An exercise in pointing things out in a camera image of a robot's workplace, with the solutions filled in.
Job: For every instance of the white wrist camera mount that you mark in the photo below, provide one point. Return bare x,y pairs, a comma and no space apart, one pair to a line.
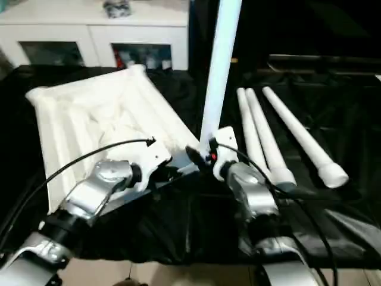
226,149
151,161

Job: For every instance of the white plastic table top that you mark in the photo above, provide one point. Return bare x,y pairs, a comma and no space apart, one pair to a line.
98,104

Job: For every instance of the black glossy mat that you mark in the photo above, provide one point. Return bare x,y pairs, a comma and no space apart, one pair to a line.
193,226

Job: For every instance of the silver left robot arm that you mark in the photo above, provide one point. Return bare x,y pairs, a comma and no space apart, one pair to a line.
89,184

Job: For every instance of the dark robot foot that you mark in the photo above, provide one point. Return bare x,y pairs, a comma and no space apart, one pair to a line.
128,282

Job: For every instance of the white plastic table leg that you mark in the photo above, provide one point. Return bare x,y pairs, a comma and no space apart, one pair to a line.
268,134
248,125
220,65
297,128

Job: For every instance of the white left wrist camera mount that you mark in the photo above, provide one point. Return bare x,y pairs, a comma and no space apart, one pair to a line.
151,161

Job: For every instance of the white cabinet with glass doors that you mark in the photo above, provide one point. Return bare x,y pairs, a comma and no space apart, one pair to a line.
89,32

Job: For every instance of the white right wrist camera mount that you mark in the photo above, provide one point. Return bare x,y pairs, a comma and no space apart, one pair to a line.
226,149

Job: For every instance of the white flat board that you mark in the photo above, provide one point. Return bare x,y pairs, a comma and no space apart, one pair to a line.
378,78

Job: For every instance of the long black bar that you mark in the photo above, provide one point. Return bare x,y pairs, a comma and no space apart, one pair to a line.
327,58

